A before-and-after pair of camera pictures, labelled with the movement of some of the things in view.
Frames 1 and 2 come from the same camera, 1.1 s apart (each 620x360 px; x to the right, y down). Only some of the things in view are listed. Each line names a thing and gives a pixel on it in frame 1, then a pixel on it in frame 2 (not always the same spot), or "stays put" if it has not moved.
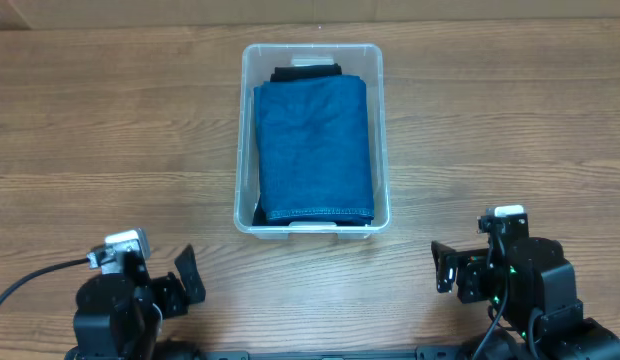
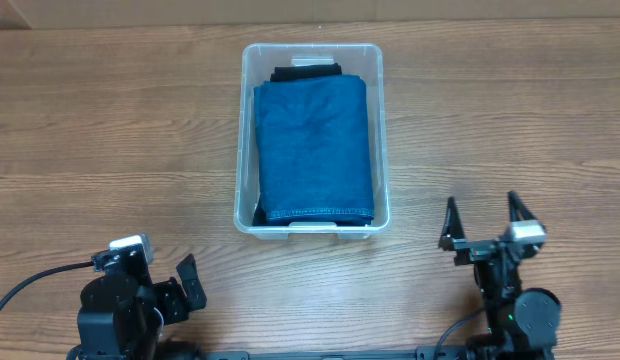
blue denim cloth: x=312 y=151 stays put
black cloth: x=306 y=71 stays put
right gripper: x=472 y=266 -> x=450 y=237
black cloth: x=259 y=217 stays put
